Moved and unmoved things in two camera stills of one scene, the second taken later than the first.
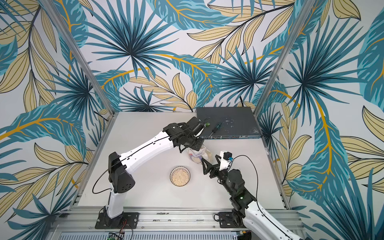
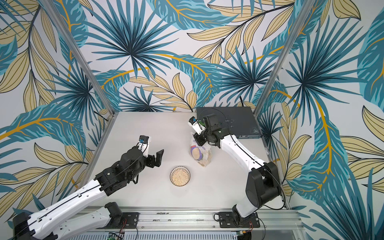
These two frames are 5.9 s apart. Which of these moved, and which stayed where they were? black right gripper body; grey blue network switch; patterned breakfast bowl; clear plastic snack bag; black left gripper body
Moved: black right gripper body; black left gripper body
Stayed: patterned breakfast bowl; clear plastic snack bag; grey blue network switch
